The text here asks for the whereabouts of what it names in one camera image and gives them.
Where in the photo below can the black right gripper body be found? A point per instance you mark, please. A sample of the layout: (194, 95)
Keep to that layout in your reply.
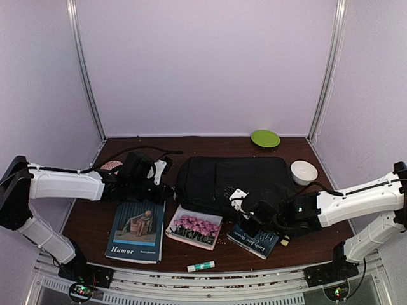
(277, 227)

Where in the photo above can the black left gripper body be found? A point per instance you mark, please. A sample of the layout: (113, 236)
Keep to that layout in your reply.
(137, 190)

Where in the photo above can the black student backpack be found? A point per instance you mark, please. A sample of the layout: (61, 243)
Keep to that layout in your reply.
(201, 181)

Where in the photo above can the pink roses Designer Fate book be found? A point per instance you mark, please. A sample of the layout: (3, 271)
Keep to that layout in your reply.
(194, 228)

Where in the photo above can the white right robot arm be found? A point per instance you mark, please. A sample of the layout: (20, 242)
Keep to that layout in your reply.
(385, 196)

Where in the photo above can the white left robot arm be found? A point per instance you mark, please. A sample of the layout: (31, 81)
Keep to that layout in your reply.
(24, 181)

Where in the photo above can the yellow highlighter marker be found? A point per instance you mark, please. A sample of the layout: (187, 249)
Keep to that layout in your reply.
(285, 241)

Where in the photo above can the white bowl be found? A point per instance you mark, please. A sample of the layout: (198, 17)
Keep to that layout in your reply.
(303, 172)

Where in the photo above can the dark Wuthering Heights book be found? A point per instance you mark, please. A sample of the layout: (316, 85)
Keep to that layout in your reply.
(248, 236)

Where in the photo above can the blue Humor book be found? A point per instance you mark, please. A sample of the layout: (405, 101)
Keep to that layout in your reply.
(137, 233)

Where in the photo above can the green plate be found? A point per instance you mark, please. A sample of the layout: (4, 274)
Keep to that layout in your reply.
(265, 138)

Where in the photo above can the green white glue stick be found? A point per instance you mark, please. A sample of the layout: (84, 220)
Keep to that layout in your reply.
(201, 266)

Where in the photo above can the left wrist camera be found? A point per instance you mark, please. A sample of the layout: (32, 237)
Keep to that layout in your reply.
(158, 169)

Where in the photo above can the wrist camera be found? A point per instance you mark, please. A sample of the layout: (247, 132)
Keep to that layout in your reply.
(236, 197)
(158, 169)

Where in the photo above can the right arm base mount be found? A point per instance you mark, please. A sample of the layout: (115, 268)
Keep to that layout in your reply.
(329, 273)

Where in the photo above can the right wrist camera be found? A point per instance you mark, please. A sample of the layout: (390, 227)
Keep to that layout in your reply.
(236, 197)

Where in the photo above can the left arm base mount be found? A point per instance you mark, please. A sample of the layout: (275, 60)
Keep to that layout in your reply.
(90, 275)

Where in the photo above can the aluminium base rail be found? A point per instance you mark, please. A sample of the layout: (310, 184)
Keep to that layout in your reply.
(273, 286)

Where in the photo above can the left aluminium frame post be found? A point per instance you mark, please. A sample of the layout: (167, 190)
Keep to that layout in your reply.
(83, 69)

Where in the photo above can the aluminium frame post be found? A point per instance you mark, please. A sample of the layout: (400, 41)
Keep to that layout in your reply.
(83, 69)
(332, 62)

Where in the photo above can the right aluminium frame post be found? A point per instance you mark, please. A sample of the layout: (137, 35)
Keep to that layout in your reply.
(332, 62)

